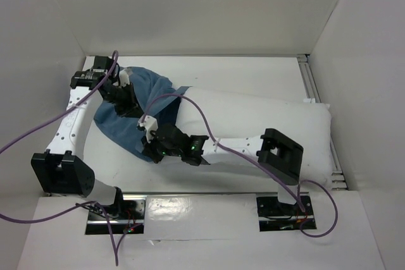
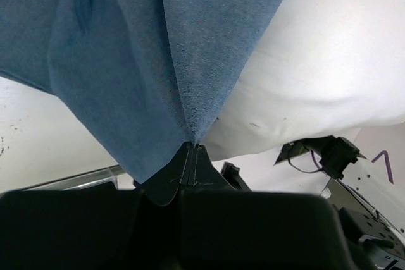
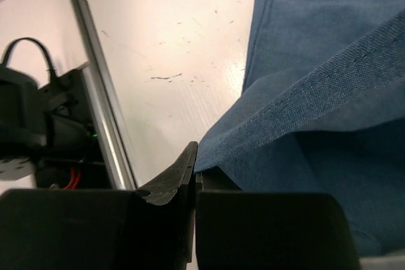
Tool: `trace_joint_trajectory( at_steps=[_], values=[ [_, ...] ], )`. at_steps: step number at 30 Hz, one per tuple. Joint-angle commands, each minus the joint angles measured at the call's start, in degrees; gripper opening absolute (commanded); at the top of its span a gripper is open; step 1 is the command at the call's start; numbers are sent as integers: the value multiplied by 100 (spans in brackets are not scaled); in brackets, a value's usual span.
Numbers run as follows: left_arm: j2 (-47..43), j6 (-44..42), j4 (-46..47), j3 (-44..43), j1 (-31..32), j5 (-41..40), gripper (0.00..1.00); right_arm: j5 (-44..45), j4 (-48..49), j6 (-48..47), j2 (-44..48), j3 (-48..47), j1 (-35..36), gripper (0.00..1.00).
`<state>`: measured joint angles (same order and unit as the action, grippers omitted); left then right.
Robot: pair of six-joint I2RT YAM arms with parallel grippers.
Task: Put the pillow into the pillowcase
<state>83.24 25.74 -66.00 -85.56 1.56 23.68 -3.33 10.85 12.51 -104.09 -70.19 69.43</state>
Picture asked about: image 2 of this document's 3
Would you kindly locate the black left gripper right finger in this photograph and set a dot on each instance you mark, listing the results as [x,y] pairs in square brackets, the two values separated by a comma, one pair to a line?
[224,228]

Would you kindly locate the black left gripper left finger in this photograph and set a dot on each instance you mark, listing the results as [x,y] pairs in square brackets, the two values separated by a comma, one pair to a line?
[99,227]

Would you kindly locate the blue pillowcase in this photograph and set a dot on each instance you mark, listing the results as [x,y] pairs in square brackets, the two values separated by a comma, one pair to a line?
[143,76]

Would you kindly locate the white pillow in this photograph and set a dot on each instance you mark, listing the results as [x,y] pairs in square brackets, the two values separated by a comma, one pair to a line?
[321,67]

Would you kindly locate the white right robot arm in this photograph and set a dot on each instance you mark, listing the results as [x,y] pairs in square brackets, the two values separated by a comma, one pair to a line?
[379,233]

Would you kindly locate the aluminium frame rail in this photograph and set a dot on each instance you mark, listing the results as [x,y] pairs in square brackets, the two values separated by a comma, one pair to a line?
[81,181]

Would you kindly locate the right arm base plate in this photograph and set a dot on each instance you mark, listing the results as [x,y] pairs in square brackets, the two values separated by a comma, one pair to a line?
[298,148]

